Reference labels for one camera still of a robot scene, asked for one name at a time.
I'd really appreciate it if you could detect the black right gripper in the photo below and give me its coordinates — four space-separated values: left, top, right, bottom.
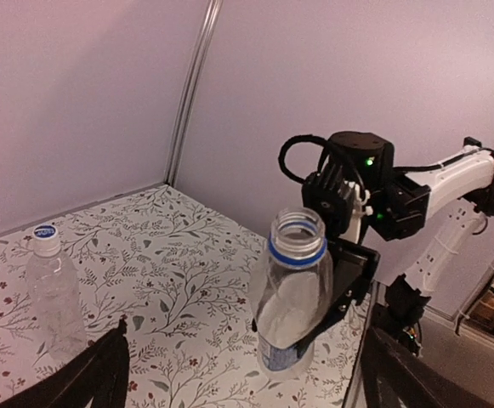
302 170 380 336

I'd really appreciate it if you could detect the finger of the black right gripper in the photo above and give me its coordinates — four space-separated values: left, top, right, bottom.
250 316 320 362

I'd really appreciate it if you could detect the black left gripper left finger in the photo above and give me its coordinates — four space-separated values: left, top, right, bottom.
0 319 130 408

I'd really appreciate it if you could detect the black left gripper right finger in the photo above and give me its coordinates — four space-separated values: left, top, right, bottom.
361 326 485 407

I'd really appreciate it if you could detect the clear bottle with blue label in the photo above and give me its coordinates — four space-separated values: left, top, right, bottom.
248 207 333 381

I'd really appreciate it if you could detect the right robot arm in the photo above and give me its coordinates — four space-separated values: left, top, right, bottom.
249 131 494 373

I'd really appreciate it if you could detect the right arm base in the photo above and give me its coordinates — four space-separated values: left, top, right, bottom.
372 274 431 357

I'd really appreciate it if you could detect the small clear bottle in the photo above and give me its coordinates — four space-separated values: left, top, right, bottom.
26 224 87 364

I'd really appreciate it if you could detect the floral tablecloth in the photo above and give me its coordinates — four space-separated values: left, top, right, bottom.
0 186 368 407

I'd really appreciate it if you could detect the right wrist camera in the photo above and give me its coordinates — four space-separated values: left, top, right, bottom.
302 164 373 244

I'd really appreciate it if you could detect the right camera cable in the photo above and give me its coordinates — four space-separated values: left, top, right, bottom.
278 133 366 196

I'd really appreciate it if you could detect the right aluminium corner post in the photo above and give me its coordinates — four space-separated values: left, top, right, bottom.
164 0 224 187

